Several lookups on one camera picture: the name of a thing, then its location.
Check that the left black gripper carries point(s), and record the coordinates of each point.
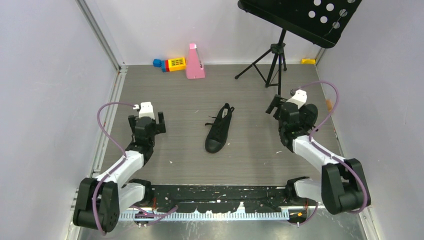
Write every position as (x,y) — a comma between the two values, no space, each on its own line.
(158,128)

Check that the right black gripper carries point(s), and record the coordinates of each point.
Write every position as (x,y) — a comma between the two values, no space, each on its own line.
(276,103)

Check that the black canvas shoe with laces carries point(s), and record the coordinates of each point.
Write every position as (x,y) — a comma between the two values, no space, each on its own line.
(219,129)

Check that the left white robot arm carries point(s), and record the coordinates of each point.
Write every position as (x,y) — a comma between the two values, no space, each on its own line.
(101,200)

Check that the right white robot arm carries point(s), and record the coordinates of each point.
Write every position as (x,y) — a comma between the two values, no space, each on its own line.
(342,187)

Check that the yellow corner piece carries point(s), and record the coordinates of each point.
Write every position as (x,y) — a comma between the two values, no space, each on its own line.
(308,61)

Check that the small orange block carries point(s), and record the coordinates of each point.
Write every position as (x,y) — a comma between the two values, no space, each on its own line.
(329,105)

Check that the blue toy block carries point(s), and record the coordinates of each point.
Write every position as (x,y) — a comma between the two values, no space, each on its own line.
(157,63)

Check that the yellow toy block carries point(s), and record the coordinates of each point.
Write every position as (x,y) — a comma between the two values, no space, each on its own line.
(174,64)

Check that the pink metronome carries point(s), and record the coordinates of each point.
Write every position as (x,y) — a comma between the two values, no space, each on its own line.
(194,66)

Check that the black music stand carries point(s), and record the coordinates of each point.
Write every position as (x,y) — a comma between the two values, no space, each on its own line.
(320,22)

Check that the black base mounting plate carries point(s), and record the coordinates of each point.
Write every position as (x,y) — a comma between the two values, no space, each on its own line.
(219,199)

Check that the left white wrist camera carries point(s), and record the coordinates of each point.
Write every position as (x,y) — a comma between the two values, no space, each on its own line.
(145,109)

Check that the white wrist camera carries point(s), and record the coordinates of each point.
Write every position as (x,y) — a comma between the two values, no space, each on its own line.
(298,97)
(145,109)

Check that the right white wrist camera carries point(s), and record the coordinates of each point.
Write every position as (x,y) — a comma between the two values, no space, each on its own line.
(298,97)

